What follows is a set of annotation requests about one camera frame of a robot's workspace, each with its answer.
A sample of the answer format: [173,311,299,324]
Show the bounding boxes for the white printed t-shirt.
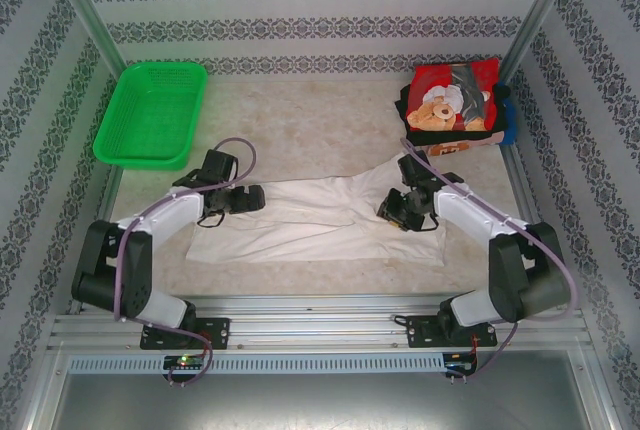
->
[184,154,446,269]

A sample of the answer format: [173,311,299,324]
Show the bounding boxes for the green plastic basket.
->
[93,62,209,171]

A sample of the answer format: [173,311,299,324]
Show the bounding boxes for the black folded t-shirt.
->
[393,82,511,146]

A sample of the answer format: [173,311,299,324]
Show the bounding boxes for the blue folded t-shirt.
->
[499,97,519,144]

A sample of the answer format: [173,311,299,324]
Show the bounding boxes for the right circuit board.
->
[444,352,479,376]

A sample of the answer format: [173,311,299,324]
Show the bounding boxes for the circuit board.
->
[444,352,479,376]
[164,354,206,370]

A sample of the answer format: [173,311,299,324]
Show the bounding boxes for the left circuit board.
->
[164,354,206,370]

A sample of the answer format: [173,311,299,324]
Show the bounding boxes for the grey metal sheet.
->
[47,369,619,430]

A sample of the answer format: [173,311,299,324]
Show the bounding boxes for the aluminium side rail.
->
[67,74,131,316]

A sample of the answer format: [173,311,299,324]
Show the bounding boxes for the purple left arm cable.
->
[113,137,259,386]

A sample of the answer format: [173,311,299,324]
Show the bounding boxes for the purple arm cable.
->
[113,137,259,386]
[402,137,581,384]

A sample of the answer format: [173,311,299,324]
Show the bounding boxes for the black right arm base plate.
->
[404,314,499,349]

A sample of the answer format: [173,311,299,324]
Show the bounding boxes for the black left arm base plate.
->
[139,317,231,351]

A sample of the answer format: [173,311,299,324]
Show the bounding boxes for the aluminium mounting rail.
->
[49,294,586,351]

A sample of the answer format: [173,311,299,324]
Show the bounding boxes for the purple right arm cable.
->
[402,137,581,384]

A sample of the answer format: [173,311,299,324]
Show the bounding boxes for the slotted grey cable duct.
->
[67,353,446,374]

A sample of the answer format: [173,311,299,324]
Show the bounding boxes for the aluminium frame post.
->
[499,0,586,86]
[52,0,134,81]

